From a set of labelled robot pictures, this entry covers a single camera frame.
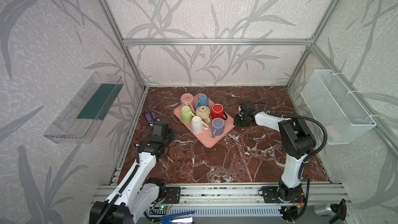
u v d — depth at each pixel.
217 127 0.89
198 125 0.89
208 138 0.93
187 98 0.99
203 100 1.02
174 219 0.69
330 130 0.74
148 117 1.03
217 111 0.96
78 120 0.64
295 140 0.51
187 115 0.94
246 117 0.77
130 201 0.42
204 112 0.96
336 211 0.59
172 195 0.73
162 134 0.63
